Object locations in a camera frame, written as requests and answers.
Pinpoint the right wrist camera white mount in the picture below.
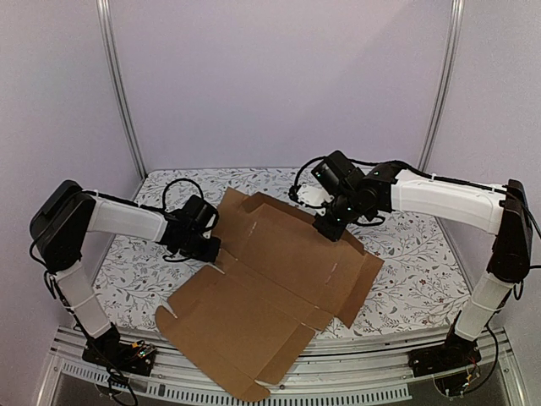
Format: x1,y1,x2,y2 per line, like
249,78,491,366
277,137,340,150
288,184,334,209

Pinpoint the right aluminium corner post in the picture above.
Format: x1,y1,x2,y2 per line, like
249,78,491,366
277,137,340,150
417,0,465,172

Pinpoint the black camera cable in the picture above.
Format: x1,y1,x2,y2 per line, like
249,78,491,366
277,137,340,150
160,178,204,217
291,156,331,191

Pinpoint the aluminium corner post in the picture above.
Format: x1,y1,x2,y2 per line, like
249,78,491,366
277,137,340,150
96,0,148,180
417,0,465,172

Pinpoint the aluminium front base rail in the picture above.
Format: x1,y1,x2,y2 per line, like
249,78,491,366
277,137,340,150
36,325,525,406

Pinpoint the brown cardboard box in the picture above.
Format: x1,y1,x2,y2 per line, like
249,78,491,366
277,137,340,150
155,188,383,402

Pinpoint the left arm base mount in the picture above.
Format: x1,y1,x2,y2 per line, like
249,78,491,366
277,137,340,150
82,326,156,376

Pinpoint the left aluminium corner post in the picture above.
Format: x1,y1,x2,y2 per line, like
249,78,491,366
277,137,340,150
96,0,148,180

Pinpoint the left black camera cable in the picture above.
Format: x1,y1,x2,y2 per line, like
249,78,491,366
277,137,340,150
160,178,204,217

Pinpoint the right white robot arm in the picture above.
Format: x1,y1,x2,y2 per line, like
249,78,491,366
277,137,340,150
291,151,534,369

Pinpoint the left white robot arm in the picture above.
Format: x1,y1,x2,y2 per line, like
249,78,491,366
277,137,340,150
29,180,221,367

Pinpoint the right black camera cable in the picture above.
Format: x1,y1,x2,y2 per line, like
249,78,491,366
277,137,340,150
291,156,331,191

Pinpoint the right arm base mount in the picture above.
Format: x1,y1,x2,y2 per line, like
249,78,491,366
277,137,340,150
407,332,482,398

